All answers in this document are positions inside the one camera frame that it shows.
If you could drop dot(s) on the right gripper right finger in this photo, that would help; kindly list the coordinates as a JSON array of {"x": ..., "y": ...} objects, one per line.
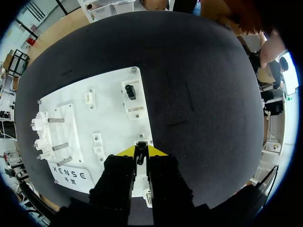
[{"x": 165, "y": 177}]

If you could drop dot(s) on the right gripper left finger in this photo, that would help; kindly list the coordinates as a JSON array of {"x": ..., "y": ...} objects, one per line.
[{"x": 116, "y": 177}]

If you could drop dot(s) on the black plug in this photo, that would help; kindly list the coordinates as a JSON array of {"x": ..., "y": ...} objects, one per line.
[
  {"x": 130, "y": 92},
  {"x": 141, "y": 147}
]

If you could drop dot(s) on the white board with sockets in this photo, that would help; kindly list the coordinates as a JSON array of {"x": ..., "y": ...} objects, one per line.
[{"x": 113, "y": 123}]

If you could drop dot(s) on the person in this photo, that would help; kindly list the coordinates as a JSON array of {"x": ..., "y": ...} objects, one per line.
[{"x": 277, "y": 73}]

